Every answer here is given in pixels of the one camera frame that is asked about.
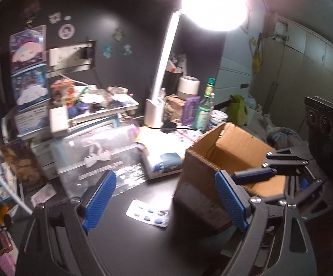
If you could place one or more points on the black power adapter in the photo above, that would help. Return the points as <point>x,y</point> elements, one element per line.
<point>169,127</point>

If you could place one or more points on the round portrait badge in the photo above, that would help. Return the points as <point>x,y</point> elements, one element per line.
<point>66,31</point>

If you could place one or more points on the white-haired figure wall sticker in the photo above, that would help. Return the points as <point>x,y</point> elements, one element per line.
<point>128,50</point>

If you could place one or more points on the white jar blue label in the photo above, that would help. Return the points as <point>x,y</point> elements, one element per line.
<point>218,119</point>

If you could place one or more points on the white labelled box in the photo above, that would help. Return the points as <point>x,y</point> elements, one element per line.
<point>32,120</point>

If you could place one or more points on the purple packet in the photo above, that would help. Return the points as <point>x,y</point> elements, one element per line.
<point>191,110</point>

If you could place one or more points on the dark picture card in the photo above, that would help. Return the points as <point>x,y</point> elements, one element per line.
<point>22,164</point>

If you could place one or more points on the cardboard box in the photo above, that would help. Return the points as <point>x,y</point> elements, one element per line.
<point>235,138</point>

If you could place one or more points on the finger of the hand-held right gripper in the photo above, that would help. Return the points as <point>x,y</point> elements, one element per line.
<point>252,176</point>
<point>310,191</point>

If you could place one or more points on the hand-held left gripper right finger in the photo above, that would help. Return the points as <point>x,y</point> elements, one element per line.
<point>231,204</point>

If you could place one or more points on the teal figure wall sticker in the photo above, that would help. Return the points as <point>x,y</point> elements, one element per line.
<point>107,50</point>

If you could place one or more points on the black mesh pen holder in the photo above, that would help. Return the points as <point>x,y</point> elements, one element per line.
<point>173,82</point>

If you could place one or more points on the pale figure wall sticker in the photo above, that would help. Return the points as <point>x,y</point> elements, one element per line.
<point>118,34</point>

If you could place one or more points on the white tray of trinkets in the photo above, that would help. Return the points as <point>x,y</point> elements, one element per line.
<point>58,120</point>

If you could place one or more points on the green plush toy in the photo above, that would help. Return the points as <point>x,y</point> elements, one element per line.
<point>237,110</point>

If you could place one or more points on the small printed card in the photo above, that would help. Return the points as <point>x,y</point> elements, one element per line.
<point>42,194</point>

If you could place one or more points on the blue cartoon tin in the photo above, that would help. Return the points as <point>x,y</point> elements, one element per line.
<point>30,89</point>

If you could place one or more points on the green glass bottle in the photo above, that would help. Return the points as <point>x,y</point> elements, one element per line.
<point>203,118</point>

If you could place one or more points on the pale wardrobe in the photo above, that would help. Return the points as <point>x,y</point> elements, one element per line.
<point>307,57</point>

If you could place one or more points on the white desk lamp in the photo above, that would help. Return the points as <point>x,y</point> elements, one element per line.
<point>163,63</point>

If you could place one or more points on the white flower wall sticker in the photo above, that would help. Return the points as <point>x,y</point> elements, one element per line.
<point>55,17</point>

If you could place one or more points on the blue pill blister pack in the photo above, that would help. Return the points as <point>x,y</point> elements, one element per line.
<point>143,211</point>

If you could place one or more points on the clear acrylic box with bow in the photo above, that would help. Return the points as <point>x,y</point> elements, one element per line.
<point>97,149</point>

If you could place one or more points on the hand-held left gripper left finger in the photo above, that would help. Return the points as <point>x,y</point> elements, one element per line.
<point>99,201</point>

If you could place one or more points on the blue white tissue packet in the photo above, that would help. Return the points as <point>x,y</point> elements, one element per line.
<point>166,164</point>

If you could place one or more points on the white cylinder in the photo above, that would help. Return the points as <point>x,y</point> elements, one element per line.
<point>188,87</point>

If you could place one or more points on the white wall outlet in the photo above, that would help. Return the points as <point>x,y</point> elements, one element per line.
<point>64,57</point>

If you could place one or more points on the pink cartoon tin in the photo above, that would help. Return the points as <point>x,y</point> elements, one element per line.
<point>28,49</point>

